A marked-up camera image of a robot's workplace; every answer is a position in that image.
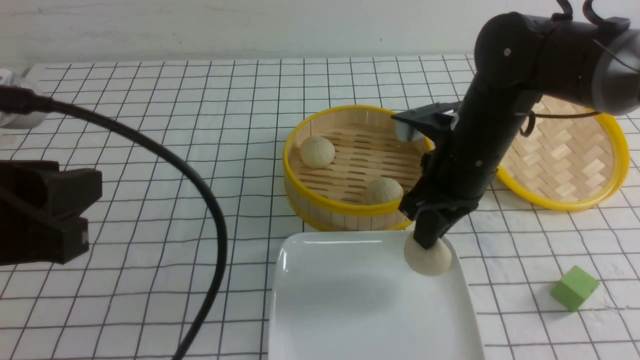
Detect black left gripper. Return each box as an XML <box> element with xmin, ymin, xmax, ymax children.
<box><xmin>0</xmin><ymin>160</ymin><xmax>103</xmax><ymax>265</ymax></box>

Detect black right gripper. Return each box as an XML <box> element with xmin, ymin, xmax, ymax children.
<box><xmin>398</xmin><ymin>150</ymin><xmax>489</xmax><ymax>249</ymax></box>

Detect steamed bun moved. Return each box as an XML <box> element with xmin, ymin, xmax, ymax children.
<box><xmin>299</xmin><ymin>136</ymin><xmax>336</xmax><ymax>169</ymax></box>
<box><xmin>364</xmin><ymin>177</ymin><xmax>404</xmax><ymax>205</ymax></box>
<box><xmin>403</xmin><ymin>232</ymin><xmax>453</xmax><ymax>277</ymax></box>

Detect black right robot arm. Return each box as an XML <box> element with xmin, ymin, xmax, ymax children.
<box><xmin>392</xmin><ymin>12</ymin><xmax>640</xmax><ymax>249</ymax></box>

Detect white square ceramic plate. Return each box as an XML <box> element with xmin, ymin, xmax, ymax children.
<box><xmin>268</xmin><ymin>231</ymin><xmax>486</xmax><ymax>360</ymax></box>

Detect yellow rimmed bamboo steamer basket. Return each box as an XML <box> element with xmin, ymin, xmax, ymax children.
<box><xmin>282</xmin><ymin>105</ymin><xmax>434</xmax><ymax>231</ymax></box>

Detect white black grid tablecloth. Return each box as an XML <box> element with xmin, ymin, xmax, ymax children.
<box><xmin>0</xmin><ymin>54</ymin><xmax>639</xmax><ymax>360</ymax></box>

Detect yellow rimmed woven steamer lid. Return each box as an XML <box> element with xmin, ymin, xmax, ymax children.
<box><xmin>496</xmin><ymin>96</ymin><xmax>630</xmax><ymax>212</ymax></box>

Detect green wooden cube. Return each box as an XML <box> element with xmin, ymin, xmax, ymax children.
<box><xmin>550</xmin><ymin>265</ymin><xmax>601</xmax><ymax>313</ymax></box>

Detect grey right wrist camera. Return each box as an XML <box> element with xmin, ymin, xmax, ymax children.
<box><xmin>390</xmin><ymin>101</ymin><xmax>462</xmax><ymax>144</ymax></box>

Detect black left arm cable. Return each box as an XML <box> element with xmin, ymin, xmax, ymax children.
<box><xmin>0</xmin><ymin>85</ymin><xmax>229</xmax><ymax>360</ymax></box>

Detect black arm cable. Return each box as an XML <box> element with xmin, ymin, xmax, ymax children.
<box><xmin>520</xmin><ymin>0</ymin><xmax>631</xmax><ymax>138</ymax></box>
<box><xmin>0</xmin><ymin>85</ymin><xmax>229</xmax><ymax>360</ymax></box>

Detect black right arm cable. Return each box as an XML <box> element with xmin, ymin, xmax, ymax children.
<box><xmin>520</xmin><ymin>0</ymin><xmax>631</xmax><ymax>138</ymax></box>

